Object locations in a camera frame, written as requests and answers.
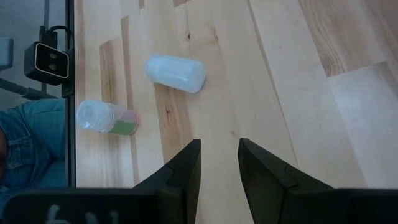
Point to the person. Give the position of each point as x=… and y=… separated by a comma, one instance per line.
x=31, y=140

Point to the black table-level camera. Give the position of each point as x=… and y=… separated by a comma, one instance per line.
x=46, y=63

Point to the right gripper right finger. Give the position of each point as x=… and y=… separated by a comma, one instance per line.
x=264, y=180

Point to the translucent white plastic bottle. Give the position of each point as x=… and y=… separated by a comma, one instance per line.
x=176, y=73

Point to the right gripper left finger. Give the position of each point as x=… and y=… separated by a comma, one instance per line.
x=183, y=168

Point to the clear plastic pill bottle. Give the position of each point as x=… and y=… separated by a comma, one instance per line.
x=102, y=116

